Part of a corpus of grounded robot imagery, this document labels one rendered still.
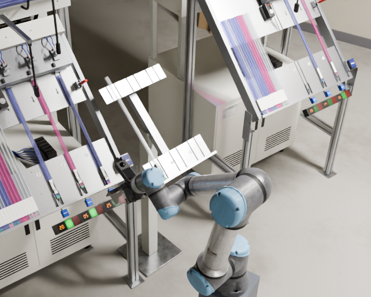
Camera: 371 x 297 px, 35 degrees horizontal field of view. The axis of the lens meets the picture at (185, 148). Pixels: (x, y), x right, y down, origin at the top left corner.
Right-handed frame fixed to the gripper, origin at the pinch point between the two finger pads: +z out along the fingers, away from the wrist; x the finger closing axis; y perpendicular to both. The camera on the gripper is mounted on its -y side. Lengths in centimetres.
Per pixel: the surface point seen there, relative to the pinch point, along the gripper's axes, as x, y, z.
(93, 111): 7.8, -34.8, 9.7
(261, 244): 81, 59, 50
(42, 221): -20, -1, 56
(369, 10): 308, -50, 108
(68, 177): -14.8, -12.8, 9.8
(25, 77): -16, -56, 4
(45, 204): -28.0, -6.4, 9.8
